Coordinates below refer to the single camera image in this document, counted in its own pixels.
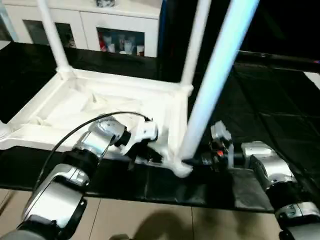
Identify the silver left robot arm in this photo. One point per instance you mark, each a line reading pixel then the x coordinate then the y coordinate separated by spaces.
pixel 75 170

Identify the grey object on cabinet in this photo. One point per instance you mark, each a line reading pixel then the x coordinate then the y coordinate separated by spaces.
pixel 105 2

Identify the white flat strip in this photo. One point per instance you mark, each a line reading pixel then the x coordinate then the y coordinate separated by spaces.
pixel 313 79

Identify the black cabinet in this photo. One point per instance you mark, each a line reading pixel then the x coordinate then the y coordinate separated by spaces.
pixel 175 27

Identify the light blue pole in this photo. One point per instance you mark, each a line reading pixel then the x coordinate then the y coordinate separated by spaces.
pixel 7 22

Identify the white plastic table leg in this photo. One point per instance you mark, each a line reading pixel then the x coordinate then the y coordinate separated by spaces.
pixel 220 75
pixel 195 42
pixel 52 35

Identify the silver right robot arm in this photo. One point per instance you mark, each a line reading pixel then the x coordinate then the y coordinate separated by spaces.
pixel 280 175

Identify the black mat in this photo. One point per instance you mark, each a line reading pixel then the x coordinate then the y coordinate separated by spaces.
pixel 270 110

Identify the white glass-door cabinet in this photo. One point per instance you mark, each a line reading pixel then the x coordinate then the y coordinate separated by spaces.
pixel 90 25

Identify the black flat monitor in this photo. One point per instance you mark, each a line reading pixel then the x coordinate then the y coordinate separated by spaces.
pixel 280 59

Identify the white plastic table top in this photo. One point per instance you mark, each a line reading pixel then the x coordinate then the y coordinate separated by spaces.
pixel 95 102

